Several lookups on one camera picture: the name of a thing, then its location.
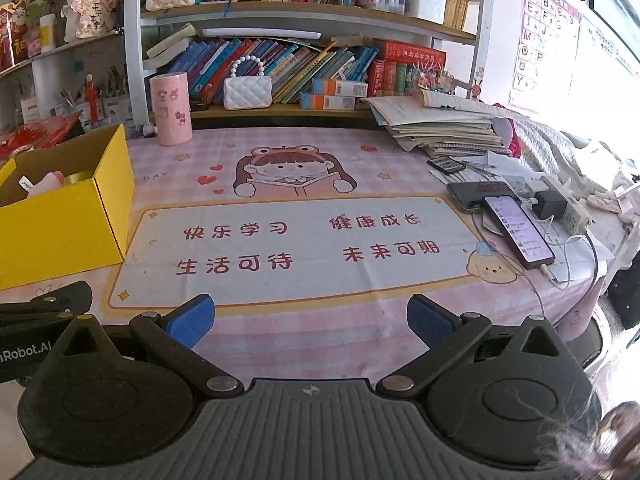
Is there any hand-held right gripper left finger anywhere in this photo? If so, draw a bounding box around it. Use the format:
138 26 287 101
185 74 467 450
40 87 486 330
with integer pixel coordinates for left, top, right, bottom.
50 294 244 399

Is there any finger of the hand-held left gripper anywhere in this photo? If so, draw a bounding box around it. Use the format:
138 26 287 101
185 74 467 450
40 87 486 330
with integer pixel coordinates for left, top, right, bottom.
0 312 76 331
0 281 93 317

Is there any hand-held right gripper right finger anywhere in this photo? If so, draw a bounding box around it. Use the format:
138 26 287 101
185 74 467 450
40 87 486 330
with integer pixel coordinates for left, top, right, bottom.
376 294 571 398

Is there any yellow cardboard box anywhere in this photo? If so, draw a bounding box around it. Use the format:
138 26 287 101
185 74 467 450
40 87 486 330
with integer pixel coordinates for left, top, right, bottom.
0 124 136 291

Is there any light pink plush toy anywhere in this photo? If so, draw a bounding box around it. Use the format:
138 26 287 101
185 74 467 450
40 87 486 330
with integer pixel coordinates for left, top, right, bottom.
37 171 66 193

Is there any lit smartphone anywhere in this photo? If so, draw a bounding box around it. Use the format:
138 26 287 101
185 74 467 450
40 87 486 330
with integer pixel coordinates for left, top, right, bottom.
482 195 557 267

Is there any dark smartphone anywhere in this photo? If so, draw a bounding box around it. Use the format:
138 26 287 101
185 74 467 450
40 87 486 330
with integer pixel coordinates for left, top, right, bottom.
446 181 523 213

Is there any small black device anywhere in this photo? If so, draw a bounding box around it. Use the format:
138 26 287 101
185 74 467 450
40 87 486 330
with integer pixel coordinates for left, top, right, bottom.
427 156 466 175

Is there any black charger block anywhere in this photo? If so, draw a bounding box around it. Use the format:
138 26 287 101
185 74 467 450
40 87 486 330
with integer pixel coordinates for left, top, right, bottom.
530 189 568 219

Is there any white power strip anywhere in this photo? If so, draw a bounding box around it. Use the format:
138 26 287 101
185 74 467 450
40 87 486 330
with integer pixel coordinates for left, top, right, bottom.
542 174 593 235

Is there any pink checked tablecloth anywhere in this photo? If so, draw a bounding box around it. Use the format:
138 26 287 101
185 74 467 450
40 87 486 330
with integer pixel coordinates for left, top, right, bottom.
0 125 616 396

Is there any dark cloth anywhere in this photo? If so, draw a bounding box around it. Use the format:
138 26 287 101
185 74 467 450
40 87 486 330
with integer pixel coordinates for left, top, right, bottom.
605 260 640 331

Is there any stack of papers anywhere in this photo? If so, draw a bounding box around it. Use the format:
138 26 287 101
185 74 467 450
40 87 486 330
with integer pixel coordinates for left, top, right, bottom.
360 87 531 158

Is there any red white toy pen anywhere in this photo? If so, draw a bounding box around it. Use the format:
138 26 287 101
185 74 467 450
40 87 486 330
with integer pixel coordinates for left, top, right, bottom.
85 74 98 126

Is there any white pen holder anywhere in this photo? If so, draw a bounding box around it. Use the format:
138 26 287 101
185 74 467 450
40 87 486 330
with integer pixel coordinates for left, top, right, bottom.
60 67 133 123

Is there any pink cloth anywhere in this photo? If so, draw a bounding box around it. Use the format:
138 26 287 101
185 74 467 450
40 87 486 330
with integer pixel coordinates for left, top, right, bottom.
492 105 523 158

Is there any grey blanket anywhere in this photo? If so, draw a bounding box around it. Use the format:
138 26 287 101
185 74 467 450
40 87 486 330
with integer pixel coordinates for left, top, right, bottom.
515 119 640 261

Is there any pink cylinder container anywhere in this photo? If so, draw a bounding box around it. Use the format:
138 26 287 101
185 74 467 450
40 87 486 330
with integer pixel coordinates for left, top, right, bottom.
150 72 193 147

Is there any person's hair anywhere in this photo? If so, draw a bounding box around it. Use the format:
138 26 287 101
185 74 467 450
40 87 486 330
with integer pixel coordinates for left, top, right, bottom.
542 395 640 480

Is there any white curved corner shelf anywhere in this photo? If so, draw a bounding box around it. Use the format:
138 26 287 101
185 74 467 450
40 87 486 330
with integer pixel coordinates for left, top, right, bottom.
0 32 126 128

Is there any white quilted handbag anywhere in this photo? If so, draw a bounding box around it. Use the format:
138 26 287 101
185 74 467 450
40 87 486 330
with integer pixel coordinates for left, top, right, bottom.
223 55 273 111

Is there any colourful flower decoration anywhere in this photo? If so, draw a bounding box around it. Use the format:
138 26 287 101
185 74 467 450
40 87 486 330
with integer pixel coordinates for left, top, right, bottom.
407 60 457 95

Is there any orange white small box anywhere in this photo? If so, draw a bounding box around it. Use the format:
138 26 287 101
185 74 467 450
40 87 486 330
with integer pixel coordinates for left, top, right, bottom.
300 94 357 111
312 79 368 97

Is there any row of red thick books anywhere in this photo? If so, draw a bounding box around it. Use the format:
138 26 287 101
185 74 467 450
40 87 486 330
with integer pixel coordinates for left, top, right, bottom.
367 40 447 97

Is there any white yellow bottle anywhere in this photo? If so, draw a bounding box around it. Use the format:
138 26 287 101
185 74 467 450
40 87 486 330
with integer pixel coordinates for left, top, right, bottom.
39 14 57 53

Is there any row of blue books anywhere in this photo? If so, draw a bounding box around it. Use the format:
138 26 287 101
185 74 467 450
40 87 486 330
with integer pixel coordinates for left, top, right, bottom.
167 37 381 106

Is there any white doll figure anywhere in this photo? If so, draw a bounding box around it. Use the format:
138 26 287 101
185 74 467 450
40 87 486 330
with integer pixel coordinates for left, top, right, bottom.
62 0 118 41

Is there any white flat folder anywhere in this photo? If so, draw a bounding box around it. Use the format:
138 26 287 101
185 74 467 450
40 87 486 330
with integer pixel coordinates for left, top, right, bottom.
200 29 321 41

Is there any white storage box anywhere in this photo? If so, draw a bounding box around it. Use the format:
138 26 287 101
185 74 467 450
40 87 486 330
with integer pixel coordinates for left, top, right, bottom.
405 0 447 25

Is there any white charging cable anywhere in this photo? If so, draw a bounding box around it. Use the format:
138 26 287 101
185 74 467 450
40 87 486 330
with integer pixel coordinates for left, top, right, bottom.
520 215 608 321

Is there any alphabet wall poster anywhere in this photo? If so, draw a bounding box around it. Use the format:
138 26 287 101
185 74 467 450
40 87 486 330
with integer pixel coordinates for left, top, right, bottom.
510 0 583 116

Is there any white wall chart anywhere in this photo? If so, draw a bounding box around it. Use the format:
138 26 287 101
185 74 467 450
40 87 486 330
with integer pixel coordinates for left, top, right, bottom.
580 12 640 92

